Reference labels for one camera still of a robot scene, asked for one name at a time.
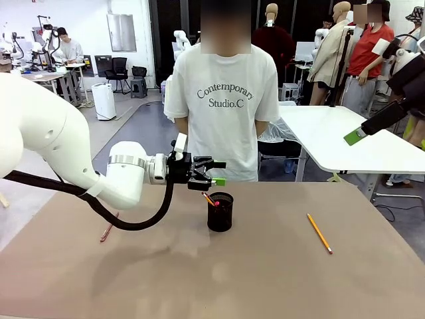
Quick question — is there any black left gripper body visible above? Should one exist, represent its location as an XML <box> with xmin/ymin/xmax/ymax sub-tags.
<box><xmin>165</xmin><ymin>151</ymin><xmax>196</xmax><ymax>185</ymax></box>

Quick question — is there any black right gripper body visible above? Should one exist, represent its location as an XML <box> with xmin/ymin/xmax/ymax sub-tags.
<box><xmin>386</xmin><ymin>61</ymin><xmax>425</xmax><ymax>100</ymax></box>

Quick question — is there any pink pen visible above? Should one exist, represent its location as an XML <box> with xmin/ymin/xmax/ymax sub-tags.
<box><xmin>100</xmin><ymin>212</ymin><xmax>120</xmax><ymax>243</ymax></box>

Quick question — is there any yellow pencil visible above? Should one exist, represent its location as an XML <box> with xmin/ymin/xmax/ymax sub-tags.
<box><xmin>306</xmin><ymin>213</ymin><xmax>333</xmax><ymax>255</ymax></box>

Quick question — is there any black mesh pen holder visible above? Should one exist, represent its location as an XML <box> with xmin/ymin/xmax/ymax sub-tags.
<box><xmin>207</xmin><ymin>191</ymin><xmax>234</xmax><ymax>233</ymax></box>

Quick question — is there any person in white T-shirt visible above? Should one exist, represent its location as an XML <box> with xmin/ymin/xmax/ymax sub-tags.
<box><xmin>163</xmin><ymin>0</ymin><xmax>282</xmax><ymax>183</ymax></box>

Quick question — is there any person in red shirt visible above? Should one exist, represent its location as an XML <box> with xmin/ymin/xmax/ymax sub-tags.
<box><xmin>345</xmin><ymin>0</ymin><xmax>396</xmax><ymax>117</ymax></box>

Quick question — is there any black tripod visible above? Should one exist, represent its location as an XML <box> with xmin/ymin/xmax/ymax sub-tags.
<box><xmin>328</xmin><ymin>29</ymin><xmax>355</xmax><ymax>107</ymax></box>

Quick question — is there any table with white cloth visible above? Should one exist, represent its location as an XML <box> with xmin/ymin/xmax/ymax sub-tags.
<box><xmin>161</xmin><ymin>74</ymin><xmax>177</xmax><ymax>106</ymax></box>

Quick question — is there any mannequin in beige coat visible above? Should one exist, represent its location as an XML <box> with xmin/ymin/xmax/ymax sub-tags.
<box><xmin>307</xmin><ymin>1</ymin><xmax>356</xmax><ymax>106</ymax></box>

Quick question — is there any black plastic stool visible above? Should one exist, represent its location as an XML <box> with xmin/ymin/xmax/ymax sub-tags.
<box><xmin>130</xmin><ymin>78</ymin><xmax>148</xmax><ymax>99</ymax></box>

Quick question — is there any grey stool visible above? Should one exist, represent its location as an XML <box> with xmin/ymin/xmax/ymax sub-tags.
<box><xmin>282</xmin><ymin>82</ymin><xmax>301</xmax><ymax>102</ymax></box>

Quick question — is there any white air purifier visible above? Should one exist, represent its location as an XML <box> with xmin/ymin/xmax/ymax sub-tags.
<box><xmin>91</xmin><ymin>82</ymin><xmax>117</xmax><ymax>121</ymax></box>

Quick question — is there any white board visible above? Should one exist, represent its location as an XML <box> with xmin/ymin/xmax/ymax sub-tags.
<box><xmin>294</xmin><ymin>41</ymin><xmax>321</xmax><ymax>64</ymax></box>

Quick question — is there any black office chair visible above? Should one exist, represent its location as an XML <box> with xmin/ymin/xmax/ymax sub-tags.
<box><xmin>105</xmin><ymin>56</ymin><xmax>131</xmax><ymax>95</ymax></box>

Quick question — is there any dark framed board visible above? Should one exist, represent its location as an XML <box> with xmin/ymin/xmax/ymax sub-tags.
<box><xmin>94</xmin><ymin>54</ymin><xmax>113</xmax><ymax>78</ymax></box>

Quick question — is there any mannequin in dark red garment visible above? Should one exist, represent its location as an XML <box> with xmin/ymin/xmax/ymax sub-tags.
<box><xmin>251</xmin><ymin>3</ymin><xmax>296</xmax><ymax>72</ymax></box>

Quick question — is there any seated person in white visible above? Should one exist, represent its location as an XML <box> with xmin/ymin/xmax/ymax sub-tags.
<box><xmin>52</xmin><ymin>27</ymin><xmax>84</xmax><ymax>64</ymax></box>

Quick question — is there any grey work desk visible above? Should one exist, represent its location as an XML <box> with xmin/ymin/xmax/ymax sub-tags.
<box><xmin>19</xmin><ymin>71</ymin><xmax>80</xmax><ymax>107</ymax></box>

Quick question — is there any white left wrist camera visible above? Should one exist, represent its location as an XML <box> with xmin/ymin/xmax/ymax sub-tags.
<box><xmin>174</xmin><ymin>132</ymin><xmax>189</xmax><ymax>154</ymax></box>

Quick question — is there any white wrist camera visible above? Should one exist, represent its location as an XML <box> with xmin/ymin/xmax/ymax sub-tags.
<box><xmin>174</xmin><ymin>132</ymin><xmax>189</xmax><ymax>154</ymax></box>
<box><xmin>371</xmin><ymin>38</ymin><xmax>391</xmax><ymax>56</ymax></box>

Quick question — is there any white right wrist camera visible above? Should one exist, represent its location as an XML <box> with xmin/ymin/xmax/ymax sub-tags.
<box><xmin>371</xmin><ymin>38</ymin><xmax>391</xmax><ymax>56</ymax></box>

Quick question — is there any left arm black cable sleeve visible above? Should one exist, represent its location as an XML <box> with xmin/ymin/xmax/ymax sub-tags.
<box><xmin>2</xmin><ymin>169</ymin><xmax>176</xmax><ymax>232</ymax></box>

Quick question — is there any black floor cable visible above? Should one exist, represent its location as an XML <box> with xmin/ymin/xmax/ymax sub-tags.
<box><xmin>374</xmin><ymin>202</ymin><xmax>396</xmax><ymax>223</ymax></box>

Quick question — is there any metal wall panel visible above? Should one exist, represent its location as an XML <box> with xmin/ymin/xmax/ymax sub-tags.
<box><xmin>106</xmin><ymin>13</ymin><xmax>137</xmax><ymax>53</ymax></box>

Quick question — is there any white lab robot with cables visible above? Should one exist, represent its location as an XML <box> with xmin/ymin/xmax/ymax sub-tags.
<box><xmin>31</xmin><ymin>15</ymin><xmax>61</xmax><ymax>72</ymax></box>
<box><xmin>0</xmin><ymin>31</ymin><xmax>25</xmax><ymax>66</ymax></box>

